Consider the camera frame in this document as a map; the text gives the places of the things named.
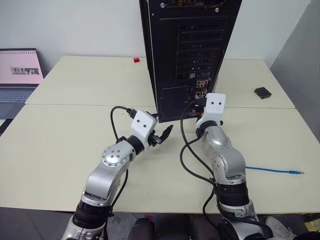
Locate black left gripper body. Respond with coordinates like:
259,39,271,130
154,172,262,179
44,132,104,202
149,130,163,148

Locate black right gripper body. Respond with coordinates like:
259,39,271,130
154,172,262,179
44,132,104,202
190,106,204,119

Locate black computer tower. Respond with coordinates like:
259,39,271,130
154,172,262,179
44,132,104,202
138,0,243,124

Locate small black adapter box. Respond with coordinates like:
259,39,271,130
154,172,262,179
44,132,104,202
254,86,273,100

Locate dark rounded shape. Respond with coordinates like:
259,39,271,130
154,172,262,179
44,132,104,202
128,216,155,240

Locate white sneaker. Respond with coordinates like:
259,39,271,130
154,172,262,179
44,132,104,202
264,215,295,240

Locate open grey laptop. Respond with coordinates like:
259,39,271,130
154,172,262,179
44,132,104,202
0,47,45,137

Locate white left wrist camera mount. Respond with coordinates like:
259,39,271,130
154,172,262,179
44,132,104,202
130,110,159,151

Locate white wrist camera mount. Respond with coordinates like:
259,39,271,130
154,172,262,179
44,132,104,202
199,92,227,126
130,110,159,151

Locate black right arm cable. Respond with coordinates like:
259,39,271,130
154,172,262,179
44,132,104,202
178,95,267,237

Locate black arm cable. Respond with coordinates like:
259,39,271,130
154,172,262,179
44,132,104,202
103,106,137,240
178,95,267,237

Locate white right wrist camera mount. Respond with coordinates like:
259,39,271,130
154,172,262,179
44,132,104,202
199,92,227,126

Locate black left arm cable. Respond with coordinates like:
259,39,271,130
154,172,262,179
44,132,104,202
103,106,137,240

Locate blue ethernet cable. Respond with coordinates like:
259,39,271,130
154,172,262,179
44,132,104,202
244,165,306,175

